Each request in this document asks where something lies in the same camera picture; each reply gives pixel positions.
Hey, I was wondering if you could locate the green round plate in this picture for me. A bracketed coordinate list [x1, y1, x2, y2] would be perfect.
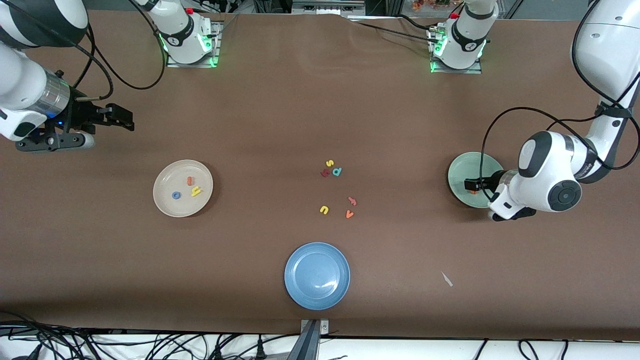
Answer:
[447, 151, 506, 209]

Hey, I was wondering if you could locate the beige round plate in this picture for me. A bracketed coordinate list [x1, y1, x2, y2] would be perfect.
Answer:
[153, 159, 214, 218]

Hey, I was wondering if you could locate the brown table cover sheet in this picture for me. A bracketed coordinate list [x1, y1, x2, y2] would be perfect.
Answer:
[0, 9, 640, 342]

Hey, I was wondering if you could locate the blue round plate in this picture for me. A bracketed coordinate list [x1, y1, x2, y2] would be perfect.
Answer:
[284, 242, 351, 311]

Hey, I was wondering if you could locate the orange decoration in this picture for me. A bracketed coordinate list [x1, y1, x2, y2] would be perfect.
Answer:
[411, 0, 451, 12]

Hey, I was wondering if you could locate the grey equipment box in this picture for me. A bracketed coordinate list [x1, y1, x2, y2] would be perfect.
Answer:
[291, 0, 366, 15]

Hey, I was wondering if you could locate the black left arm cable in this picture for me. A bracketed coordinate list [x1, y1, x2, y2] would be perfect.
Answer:
[482, 106, 640, 201]

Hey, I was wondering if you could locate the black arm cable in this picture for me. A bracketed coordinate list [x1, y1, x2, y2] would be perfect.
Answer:
[72, 0, 167, 101]
[482, 106, 640, 201]

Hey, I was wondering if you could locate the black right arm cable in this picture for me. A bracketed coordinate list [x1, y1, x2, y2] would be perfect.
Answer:
[72, 0, 167, 101]

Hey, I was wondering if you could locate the black cable on table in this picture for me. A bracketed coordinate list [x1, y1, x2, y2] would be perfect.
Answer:
[350, 14, 441, 45]

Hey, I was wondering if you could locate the black cable tangle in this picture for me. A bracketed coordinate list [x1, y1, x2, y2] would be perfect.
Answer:
[0, 310, 301, 360]

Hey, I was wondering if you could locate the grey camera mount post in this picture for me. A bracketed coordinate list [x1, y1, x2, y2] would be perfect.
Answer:
[287, 318, 331, 360]

